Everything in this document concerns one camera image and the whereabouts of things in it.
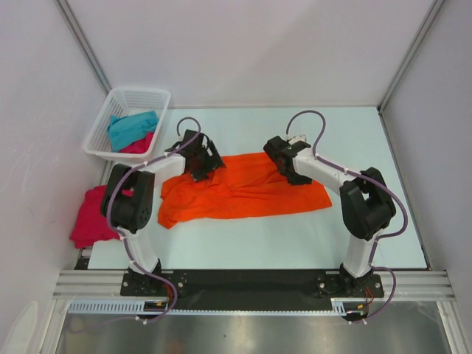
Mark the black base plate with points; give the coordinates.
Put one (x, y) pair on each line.
(289, 289)

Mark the pink t shirt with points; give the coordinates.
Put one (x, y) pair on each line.
(139, 146)

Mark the white slotted cable duct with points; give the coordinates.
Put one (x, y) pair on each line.
(153, 308)

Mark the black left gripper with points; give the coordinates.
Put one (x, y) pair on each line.
(214, 161)

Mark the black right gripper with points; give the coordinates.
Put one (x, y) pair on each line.
(302, 180)

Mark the folded red t shirt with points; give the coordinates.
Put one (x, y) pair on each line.
(91, 226)

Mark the aluminium frame rail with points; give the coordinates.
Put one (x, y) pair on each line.
(415, 285)

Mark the teal t shirt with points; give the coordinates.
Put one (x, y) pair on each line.
(122, 131)

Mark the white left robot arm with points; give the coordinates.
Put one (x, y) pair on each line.
(128, 200)

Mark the white plastic mesh basket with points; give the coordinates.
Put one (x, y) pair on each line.
(125, 101)

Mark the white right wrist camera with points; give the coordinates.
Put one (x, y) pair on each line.
(297, 138)

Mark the orange t shirt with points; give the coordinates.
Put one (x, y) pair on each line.
(248, 186)

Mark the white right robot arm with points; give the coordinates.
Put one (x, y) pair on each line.
(366, 206)

